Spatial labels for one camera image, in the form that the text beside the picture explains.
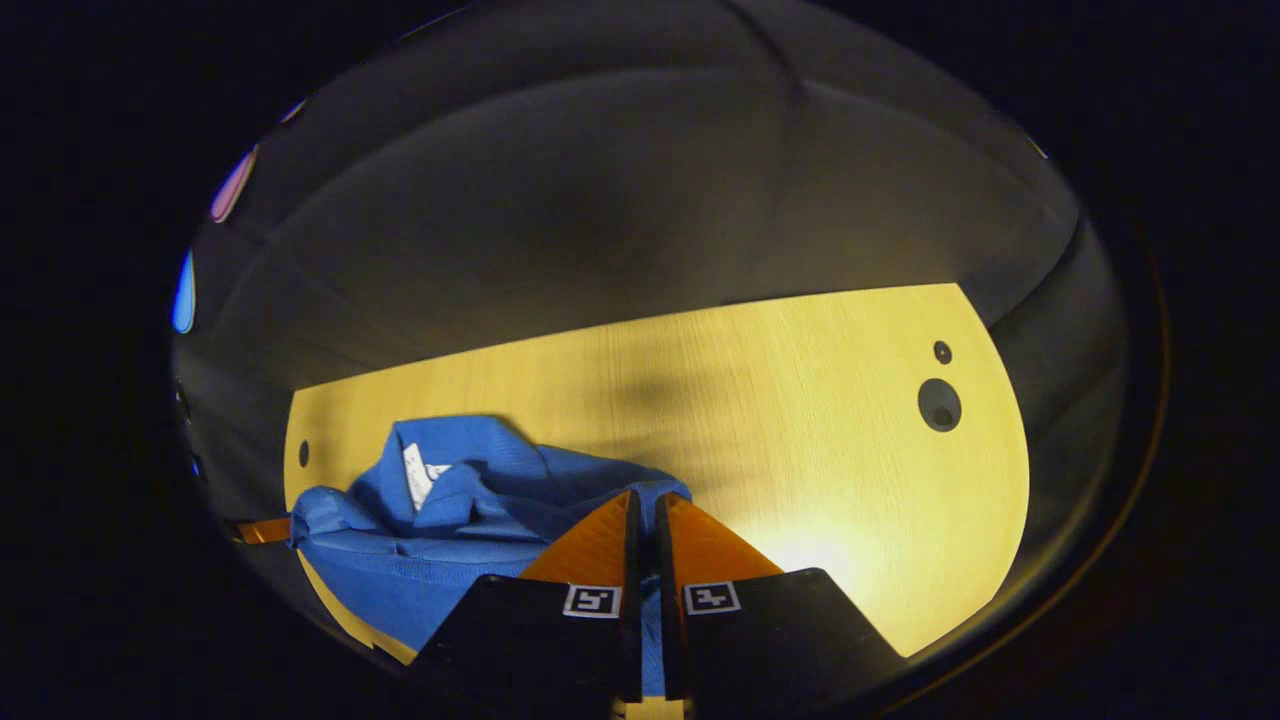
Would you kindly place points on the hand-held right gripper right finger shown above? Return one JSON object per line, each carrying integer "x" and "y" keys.
{"x": 760, "y": 640}

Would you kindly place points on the blue button-up jacket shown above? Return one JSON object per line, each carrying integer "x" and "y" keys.
{"x": 450, "y": 560}

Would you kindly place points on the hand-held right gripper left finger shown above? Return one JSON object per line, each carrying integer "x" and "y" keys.
{"x": 560, "y": 640}

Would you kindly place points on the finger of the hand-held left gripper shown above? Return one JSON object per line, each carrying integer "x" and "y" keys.
{"x": 268, "y": 530}

